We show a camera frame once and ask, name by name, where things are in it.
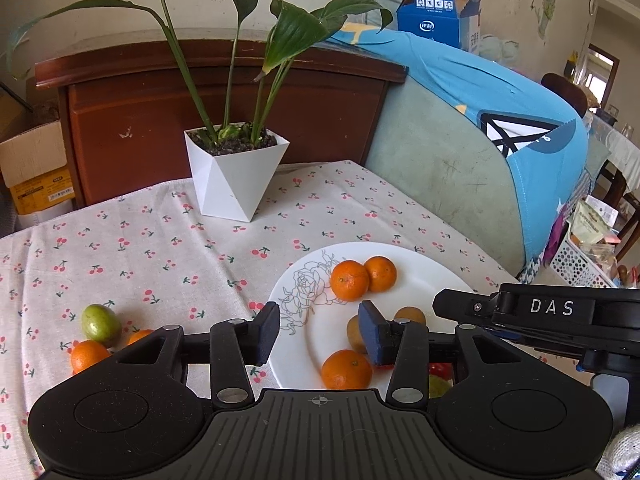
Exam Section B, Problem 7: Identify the blue printed cloth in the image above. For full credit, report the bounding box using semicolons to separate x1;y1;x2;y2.
325;27;591;271

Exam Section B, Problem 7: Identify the grey-green sofa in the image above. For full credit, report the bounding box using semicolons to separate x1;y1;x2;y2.
365;0;531;273

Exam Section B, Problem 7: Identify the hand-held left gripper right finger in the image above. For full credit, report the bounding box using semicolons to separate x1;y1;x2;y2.
358;301;531;407

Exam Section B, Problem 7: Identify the person's right hand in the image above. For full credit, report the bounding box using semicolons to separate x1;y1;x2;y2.
599;424;640;480

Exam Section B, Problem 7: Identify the green leafy plant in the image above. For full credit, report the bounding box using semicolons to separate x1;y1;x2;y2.
0;0;396;143

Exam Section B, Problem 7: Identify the white geometric plant pot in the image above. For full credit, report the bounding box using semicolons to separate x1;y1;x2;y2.
184;122;291;222

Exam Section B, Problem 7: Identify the plant wall sticker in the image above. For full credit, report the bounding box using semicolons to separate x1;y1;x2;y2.
532;0;558;41

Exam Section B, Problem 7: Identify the open cardboard box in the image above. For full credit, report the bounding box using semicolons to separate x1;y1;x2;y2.
0;120;76;216

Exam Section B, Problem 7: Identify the dark wooden cabinet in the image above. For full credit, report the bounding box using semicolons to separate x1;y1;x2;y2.
35;37;408;208

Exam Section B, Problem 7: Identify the white perforated basket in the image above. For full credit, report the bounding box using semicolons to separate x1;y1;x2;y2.
547;232;618;288

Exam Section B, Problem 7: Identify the blue and white carton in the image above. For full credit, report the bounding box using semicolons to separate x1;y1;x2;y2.
396;0;483;53

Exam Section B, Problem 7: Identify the dark wooden chair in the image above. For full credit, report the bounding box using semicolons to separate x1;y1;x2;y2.
541;72;588;117

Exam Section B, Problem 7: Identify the white plate with line drawing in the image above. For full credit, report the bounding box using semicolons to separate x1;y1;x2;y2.
268;242;478;391

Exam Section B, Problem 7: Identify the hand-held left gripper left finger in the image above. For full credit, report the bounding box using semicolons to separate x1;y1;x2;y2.
115;301;281;409

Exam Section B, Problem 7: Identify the cherry print tablecloth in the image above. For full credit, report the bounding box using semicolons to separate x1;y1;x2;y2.
0;160;521;478

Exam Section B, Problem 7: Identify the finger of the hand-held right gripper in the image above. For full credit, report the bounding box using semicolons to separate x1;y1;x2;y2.
432;287;501;323

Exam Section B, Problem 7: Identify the brown kiwi fruit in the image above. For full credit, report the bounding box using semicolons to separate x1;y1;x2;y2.
346;314;371;355
393;306;427;327

